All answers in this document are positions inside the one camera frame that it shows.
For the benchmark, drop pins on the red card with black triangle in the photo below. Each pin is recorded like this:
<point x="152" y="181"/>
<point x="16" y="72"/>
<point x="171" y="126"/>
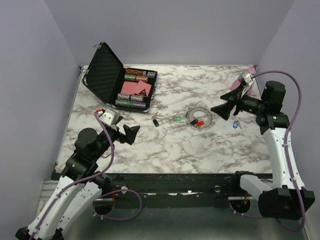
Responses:
<point x="142" y="89"/>

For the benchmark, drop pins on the metal disc keyring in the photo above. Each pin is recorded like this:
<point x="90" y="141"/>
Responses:
<point x="202" y="113"/>

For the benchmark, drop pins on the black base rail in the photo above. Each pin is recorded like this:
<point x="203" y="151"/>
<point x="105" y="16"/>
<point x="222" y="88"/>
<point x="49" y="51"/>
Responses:
<point x="153" y="191"/>

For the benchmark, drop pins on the key with red tag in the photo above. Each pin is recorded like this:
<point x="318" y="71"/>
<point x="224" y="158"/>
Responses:
<point x="200" y="123"/>

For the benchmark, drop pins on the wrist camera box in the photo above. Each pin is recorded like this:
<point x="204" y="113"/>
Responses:
<point x="246" y="79"/>
<point x="107" y="116"/>

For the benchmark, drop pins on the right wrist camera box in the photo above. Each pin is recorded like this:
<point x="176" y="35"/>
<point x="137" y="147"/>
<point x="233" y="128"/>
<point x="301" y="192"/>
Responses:
<point x="246" y="79"/>

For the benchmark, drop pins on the pink holder block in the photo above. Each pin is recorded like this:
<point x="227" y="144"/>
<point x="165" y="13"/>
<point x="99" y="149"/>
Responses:
<point x="236" y="83"/>

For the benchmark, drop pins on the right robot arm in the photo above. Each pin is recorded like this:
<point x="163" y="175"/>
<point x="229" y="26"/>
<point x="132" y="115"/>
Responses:
<point x="287" y="197"/>

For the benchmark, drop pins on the black poker chip case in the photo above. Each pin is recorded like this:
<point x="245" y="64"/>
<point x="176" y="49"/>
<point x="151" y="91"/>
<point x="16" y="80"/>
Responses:
<point x="106" y="74"/>

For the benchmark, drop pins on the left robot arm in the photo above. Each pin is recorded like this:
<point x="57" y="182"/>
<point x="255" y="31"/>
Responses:
<point x="80" y="182"/>

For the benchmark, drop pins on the red playing card deck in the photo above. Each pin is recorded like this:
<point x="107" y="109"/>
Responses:
<point x="128" y="87"/>

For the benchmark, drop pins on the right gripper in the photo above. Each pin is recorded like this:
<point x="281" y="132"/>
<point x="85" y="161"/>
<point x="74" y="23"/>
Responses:
<point x="224" y="109"/>

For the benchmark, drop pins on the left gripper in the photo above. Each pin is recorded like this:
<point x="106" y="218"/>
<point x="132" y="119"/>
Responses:
<point x="130" y="136"/>

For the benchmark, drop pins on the key with green tag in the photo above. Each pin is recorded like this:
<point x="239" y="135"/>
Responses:
<point x="177" y="119"/>

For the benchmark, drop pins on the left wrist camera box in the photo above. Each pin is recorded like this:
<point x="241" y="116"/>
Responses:
<point x="107" y="116"/>

